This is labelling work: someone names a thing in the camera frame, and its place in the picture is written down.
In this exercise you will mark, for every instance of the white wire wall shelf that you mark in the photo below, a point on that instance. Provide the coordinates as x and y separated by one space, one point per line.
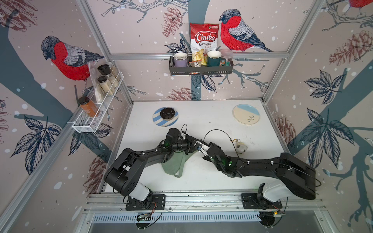
90 124

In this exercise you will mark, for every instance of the pink lidded jar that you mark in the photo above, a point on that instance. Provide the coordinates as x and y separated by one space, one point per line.
226 57

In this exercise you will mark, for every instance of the dark ceramic bowl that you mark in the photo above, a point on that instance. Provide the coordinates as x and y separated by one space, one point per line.
167 113

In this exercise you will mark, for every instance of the orange carabiner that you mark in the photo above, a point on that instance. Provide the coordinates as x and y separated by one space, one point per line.
235 140

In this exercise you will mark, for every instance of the blue striped plate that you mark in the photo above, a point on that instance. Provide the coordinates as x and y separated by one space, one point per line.
163 123

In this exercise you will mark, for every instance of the purple mug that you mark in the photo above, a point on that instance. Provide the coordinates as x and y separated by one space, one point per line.
180 59

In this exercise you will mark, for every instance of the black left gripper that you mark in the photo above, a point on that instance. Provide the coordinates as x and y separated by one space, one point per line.
190 143

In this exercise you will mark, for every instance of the orange spice jar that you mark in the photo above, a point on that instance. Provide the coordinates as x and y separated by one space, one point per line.
88 106

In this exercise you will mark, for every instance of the black lid spice jar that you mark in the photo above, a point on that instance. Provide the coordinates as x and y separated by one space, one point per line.
106 71
106 85

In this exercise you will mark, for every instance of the dark green mug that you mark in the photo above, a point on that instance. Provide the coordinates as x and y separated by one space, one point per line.
214 59

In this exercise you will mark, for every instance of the cream and blue plate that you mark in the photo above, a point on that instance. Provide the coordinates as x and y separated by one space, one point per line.
246 114

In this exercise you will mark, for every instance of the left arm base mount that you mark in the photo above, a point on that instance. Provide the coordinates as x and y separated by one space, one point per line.
152 202

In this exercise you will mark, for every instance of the black wall shelf basket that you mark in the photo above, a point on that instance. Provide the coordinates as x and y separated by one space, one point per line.
202 70

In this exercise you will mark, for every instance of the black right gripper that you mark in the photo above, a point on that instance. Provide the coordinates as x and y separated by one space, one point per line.
211 145

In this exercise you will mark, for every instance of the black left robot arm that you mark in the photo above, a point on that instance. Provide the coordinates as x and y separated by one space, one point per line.
124 174

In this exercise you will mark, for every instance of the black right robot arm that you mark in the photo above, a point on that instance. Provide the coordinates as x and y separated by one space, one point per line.
297 176

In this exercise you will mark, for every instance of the Chuba cassava chips bag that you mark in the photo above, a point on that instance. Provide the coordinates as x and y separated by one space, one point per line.
204 38

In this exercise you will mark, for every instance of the clear plastic packet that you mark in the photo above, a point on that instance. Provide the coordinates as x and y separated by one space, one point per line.
99 93

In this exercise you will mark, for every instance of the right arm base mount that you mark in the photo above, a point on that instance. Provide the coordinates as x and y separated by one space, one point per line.
257 201

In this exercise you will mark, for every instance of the green corduroy bag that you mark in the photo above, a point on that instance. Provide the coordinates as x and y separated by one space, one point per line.
175 165

